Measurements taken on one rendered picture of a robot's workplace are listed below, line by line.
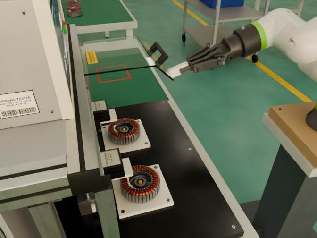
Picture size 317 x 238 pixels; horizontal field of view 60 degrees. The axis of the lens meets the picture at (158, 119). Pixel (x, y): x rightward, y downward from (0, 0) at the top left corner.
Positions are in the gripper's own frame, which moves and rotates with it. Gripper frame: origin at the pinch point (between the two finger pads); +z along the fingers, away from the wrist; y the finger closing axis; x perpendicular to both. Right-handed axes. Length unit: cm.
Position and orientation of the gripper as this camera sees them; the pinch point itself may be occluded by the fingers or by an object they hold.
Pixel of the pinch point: (178, 69)
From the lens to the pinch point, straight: 90.2
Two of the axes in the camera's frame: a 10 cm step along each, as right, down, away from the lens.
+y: -2.3, -6.0, 7.7
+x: -3.2, -7.0, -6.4
